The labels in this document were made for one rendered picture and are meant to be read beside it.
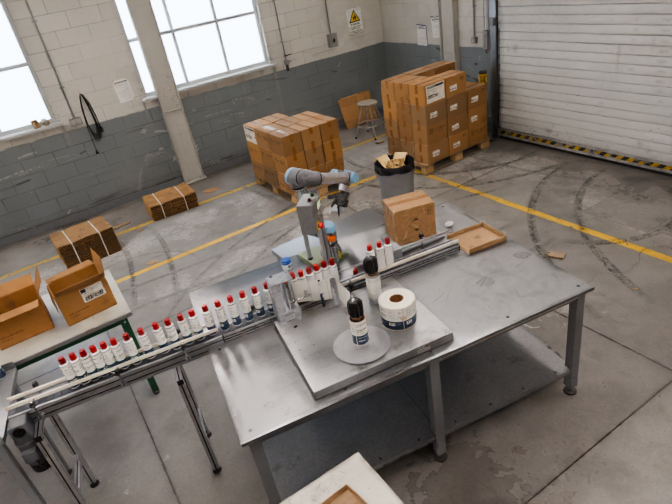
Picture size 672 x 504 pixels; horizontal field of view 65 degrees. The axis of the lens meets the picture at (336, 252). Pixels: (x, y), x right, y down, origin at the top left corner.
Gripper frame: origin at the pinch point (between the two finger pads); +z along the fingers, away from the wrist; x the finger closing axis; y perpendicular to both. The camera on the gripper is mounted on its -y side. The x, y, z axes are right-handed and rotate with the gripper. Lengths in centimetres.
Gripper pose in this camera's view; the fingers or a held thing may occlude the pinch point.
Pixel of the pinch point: (333, 215)
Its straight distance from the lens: 395.1
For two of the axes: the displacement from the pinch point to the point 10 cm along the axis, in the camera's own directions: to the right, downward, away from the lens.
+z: -2.8, 9.5, 1.4
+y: 8.2, 3.1, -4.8
